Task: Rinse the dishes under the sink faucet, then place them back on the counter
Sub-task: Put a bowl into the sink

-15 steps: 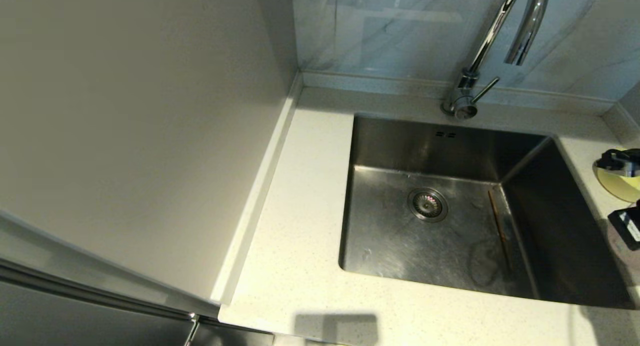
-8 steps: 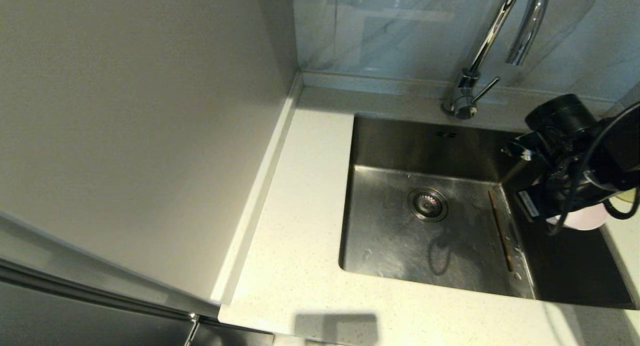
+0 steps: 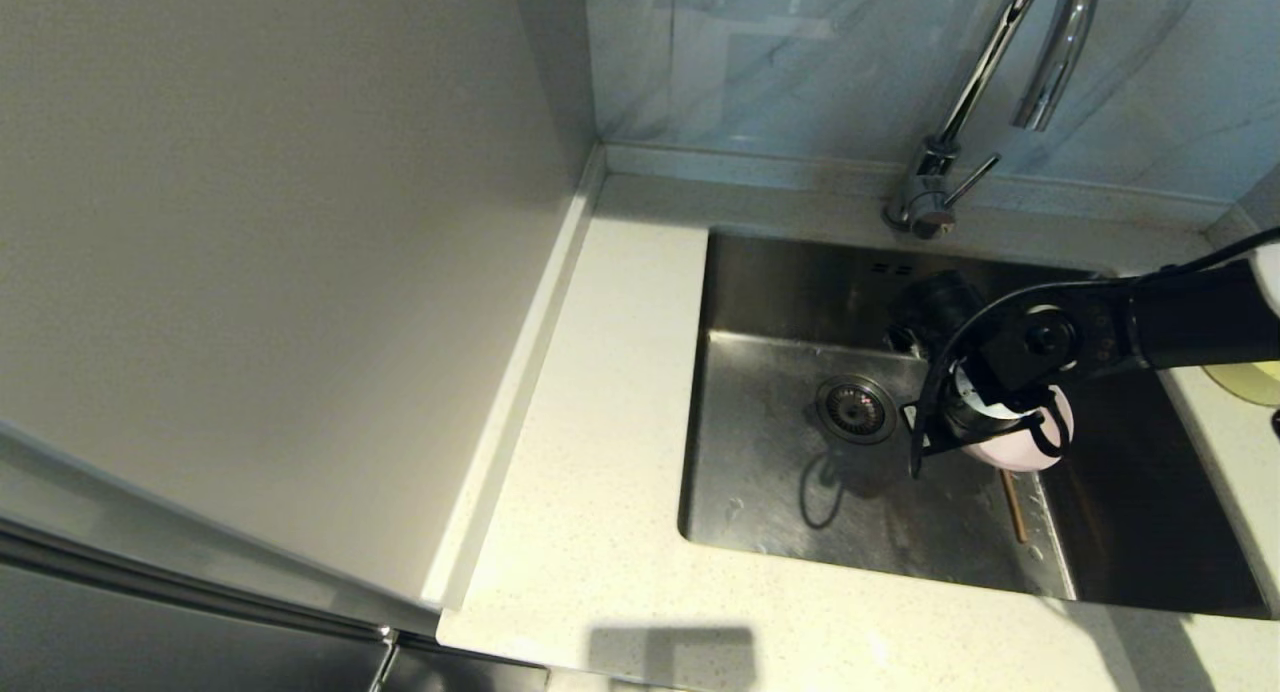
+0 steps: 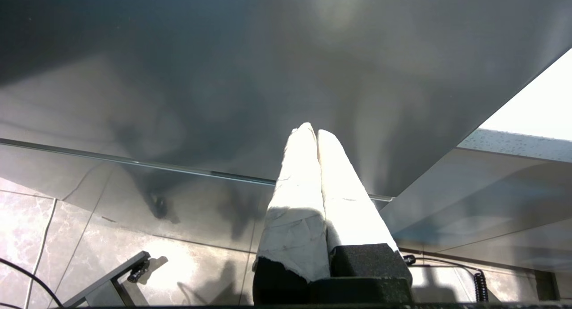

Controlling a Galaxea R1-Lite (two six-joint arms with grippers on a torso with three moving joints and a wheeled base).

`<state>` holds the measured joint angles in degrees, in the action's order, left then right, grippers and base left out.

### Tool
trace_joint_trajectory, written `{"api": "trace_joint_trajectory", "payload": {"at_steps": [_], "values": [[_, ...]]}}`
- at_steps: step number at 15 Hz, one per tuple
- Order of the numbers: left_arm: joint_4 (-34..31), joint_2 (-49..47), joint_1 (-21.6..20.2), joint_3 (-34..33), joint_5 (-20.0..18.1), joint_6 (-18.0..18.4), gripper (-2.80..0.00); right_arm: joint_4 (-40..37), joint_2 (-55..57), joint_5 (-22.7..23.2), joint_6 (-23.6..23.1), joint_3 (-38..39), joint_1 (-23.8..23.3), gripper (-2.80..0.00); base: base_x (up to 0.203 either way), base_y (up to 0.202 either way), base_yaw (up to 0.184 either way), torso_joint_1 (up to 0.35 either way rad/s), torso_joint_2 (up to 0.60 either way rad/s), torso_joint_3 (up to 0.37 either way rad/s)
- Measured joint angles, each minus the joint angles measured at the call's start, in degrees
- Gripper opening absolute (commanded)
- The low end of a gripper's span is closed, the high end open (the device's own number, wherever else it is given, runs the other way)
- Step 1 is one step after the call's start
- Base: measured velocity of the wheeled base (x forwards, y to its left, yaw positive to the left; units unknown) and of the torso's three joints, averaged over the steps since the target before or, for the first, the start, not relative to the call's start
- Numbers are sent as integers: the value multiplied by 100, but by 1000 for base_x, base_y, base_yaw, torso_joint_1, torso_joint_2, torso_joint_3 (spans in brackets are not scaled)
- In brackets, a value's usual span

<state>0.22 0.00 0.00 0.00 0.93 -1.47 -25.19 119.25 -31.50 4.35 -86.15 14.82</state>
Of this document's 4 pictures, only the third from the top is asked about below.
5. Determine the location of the pink plastic bowl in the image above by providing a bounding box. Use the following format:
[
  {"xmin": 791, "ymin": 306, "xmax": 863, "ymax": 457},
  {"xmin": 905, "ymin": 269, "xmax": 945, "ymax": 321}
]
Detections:
[{"xmin": 958, "ymin": 385, "xmax": 1077, "ymax": 472}]

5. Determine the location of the wooden chopstick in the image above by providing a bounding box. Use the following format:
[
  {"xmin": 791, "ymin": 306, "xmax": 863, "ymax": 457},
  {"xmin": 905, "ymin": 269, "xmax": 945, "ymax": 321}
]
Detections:
[{"xmin": 1000, "ymin": 469, "xmax": 1030, "ymax": 545}]

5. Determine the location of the yellow plastic bowl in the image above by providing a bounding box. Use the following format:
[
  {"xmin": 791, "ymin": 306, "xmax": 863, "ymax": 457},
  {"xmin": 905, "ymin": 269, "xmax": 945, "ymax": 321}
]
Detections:
[{"xmin": 1203, "ymin": 362, "xmax": 1280, "ymax": 407}]

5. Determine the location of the metal sink drain strainer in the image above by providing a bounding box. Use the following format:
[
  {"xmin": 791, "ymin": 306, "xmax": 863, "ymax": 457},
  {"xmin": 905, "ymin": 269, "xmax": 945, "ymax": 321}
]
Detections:
[{"xmin": 815, "ymin": 375, "xmax": 898, "ymax": 445}]

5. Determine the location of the stainless steel sink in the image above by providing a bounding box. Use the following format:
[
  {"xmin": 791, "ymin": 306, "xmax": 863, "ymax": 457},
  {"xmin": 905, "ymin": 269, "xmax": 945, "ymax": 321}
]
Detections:
[{"xmin": 677, "ymin": 227, "xmax": 1276, "ymax": 618}]

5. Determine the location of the chrome gooseneck faucet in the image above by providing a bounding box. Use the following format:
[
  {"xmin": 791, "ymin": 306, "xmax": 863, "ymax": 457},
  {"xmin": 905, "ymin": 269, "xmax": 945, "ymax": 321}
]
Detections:
[{"xmin": 882, "ymin": 0, "xmax": 1101, "ymax": 241}]

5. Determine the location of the grey tall cabinet door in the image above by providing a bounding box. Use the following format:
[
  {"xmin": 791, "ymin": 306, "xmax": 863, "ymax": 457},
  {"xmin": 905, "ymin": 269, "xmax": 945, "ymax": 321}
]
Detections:
[{"xmin": 0, "ymin": 517, "xmax": 549, "ymax": 692}]

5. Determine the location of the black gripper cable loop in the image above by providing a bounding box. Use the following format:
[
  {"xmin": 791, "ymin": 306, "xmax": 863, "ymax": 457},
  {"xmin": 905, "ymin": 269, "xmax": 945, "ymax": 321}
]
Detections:
[{"xmin": 908, "ymin": 282, "xmax": 1076, "ymax": 476}]

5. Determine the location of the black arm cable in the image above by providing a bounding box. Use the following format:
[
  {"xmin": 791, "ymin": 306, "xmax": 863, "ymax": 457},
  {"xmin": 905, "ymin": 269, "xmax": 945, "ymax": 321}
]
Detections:
[{"xmin": 1158, "ymin": 227, "xmax": 1280, "ymax": 276}]

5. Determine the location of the chrome cabinet door handle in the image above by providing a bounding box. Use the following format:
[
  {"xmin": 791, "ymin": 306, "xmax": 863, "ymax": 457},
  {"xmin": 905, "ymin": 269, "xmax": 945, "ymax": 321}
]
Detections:
[{"xmin": 366, "ymin": 624, "xmax": 401, "ymax": 692}]

